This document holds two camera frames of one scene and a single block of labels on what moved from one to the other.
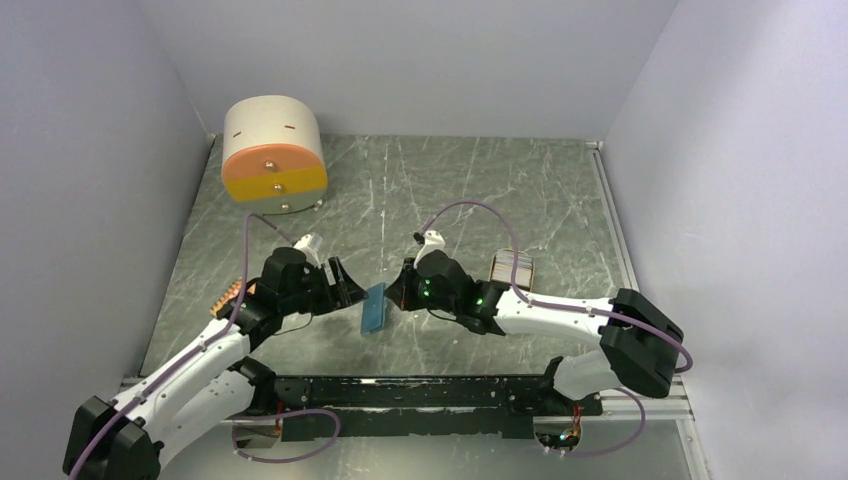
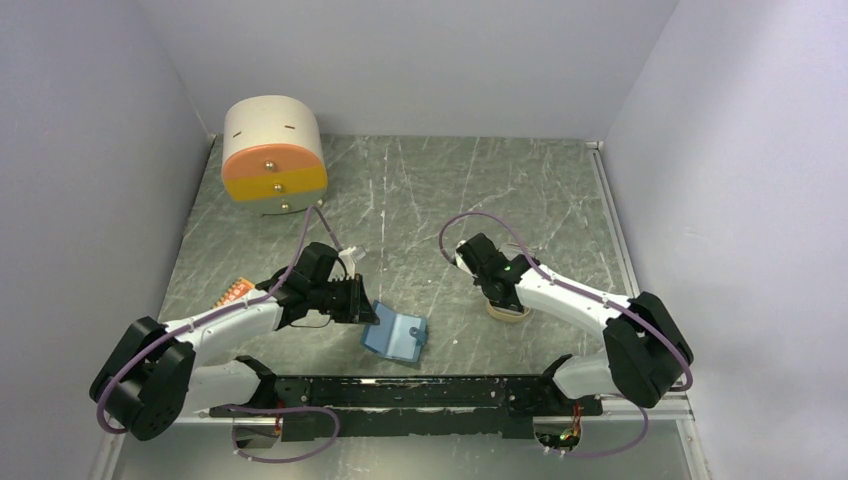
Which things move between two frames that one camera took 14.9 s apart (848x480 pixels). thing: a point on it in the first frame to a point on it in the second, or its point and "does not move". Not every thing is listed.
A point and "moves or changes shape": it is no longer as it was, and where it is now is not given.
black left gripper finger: (343, 289) to (365, 313)
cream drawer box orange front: (272, 155) does not move
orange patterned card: (227, 297) does not move
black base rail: (429, 406) does not move
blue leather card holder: (374, 314) moves or changes shape
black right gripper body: (426, 297) to (482, 283)
